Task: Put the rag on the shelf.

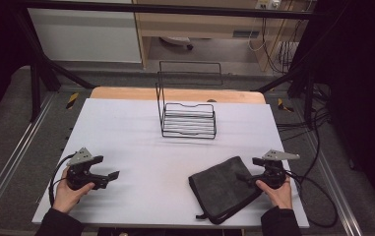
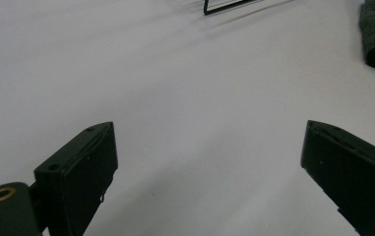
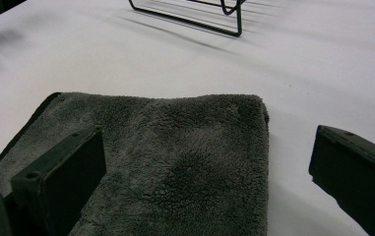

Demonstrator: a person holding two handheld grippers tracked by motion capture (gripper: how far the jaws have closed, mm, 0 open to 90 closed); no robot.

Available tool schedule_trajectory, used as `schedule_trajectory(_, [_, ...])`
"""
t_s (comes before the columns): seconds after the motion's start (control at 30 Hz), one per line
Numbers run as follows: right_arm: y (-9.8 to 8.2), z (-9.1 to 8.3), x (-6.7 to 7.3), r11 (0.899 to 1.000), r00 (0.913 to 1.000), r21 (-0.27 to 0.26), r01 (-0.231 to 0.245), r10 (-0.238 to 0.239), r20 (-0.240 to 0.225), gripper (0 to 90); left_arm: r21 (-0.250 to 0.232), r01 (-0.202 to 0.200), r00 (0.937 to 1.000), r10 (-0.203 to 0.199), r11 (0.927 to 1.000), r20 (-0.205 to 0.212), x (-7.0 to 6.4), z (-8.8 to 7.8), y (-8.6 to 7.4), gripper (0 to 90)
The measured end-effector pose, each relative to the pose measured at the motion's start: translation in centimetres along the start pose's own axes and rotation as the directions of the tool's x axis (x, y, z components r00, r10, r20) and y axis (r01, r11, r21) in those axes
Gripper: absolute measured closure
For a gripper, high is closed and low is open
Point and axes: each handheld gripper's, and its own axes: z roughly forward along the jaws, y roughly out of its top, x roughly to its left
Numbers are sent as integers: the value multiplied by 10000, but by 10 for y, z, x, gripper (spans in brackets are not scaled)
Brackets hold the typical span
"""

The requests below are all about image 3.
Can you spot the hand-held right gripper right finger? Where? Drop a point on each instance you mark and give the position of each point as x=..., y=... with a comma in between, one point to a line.
x=355, y=170

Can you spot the grey fleece towel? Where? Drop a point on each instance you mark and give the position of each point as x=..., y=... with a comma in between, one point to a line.
x=181, y=157

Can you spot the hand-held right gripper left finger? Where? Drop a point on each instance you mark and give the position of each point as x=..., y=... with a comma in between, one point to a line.
x=60, y=177

